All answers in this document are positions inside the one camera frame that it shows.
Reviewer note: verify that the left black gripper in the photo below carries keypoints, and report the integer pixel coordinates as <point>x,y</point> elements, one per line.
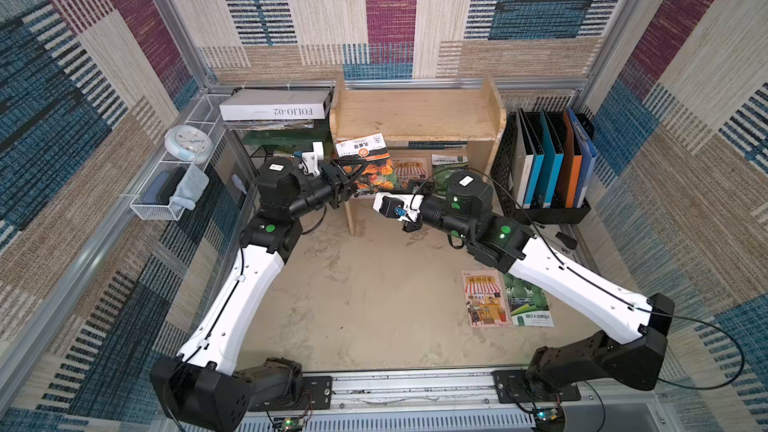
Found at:
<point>340,180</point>

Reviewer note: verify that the teal binder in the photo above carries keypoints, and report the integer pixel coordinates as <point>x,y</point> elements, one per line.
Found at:
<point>552,163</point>
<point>538,157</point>

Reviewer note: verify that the white wire basket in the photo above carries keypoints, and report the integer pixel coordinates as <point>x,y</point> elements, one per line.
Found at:
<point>204,114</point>

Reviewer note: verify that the dark pouch in basket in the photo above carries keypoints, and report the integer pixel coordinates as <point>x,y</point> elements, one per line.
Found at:
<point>163,187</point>

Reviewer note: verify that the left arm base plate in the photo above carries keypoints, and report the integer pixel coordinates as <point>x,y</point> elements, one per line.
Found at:
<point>315,393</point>

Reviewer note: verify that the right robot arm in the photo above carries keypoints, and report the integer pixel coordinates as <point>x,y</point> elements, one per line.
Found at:
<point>631,342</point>

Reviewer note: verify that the black file holder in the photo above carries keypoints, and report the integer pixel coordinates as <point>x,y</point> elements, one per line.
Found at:
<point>501,173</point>

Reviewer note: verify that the white folio box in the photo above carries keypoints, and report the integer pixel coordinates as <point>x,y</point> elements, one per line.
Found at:
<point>261,105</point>

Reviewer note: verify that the orange marigold seed bag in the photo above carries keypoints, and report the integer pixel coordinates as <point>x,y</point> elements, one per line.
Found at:
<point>370,157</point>

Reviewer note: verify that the green book on rack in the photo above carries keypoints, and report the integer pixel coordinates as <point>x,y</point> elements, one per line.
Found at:
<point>287,139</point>

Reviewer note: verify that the light blue cloth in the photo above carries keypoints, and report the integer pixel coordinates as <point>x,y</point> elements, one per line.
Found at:
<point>189,190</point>

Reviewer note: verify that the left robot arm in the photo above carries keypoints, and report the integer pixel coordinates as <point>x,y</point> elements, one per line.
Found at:
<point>200,385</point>

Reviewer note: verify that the black wire rack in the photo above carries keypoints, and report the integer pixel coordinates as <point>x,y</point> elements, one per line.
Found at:
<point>280,122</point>

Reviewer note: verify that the blue binder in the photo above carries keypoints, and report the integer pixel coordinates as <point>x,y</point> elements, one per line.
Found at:
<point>589,156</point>

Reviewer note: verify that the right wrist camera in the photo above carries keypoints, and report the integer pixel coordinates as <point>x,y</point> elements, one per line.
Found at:
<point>389,205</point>

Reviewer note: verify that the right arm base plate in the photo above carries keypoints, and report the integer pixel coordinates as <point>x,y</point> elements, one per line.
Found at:
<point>511,385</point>

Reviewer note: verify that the pink flower shop seed bag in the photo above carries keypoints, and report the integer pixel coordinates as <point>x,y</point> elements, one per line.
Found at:
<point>485,299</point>

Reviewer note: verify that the wooden two-tier shelf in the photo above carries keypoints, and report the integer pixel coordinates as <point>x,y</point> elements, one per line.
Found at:
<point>419,114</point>

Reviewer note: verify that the green melon seed bag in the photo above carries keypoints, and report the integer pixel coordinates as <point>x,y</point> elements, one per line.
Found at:
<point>527,304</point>
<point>443,165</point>

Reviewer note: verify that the lower pink shop seed bag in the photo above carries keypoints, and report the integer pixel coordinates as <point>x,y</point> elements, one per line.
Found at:
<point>411,168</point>

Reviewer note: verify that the white round clock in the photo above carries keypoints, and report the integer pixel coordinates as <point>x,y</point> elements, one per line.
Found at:
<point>188,144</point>

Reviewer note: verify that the white binder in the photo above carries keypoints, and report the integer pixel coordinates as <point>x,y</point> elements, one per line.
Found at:
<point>523,161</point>

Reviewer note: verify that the orange binder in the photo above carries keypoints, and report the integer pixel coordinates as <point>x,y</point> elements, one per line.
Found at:
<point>572,161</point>

